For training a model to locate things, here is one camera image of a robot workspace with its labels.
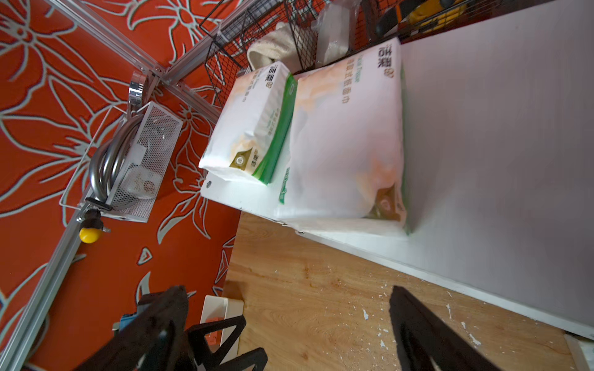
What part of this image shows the white tray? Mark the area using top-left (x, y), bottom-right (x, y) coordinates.
top-left (199, 294), bottom-right (245, 365)

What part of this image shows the yellow handled tool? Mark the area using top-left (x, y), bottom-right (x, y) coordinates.
top-left (78, 209), bottom-right (111, 244)

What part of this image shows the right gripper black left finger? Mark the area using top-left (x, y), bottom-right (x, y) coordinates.
top-left (75, 286), bottom-right (188, 370)

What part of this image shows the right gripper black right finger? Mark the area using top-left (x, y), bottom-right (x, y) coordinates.
top-left (391, 285), bottom-right (498, 370)

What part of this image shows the white two-tier shelf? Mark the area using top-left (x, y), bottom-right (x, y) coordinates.
top-left (200, 0), bottom-right (594, 342)

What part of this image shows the white tissue pack front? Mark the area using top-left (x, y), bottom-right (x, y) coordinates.
top-left (199, 61), bottom-right (297, 185)

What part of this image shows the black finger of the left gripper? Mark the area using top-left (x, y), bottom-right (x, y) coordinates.
top-left (210, 347), bottom-right (269, 371)
top-left (187, 315), bottom-right (246, 366)

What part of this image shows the white cloth roll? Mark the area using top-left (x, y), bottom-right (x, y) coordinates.
top-left (247, 22), bottom-right (304, 74)

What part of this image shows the clear plastic wall bin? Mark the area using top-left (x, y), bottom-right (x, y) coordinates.
top-left (59, 102), bottom-right (183, 223)

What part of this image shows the white tissue pack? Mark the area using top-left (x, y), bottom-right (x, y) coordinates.
top-left (199, 61), bottom-right (297, 185)
top-left (275, 39), bottom-right (407, 233)

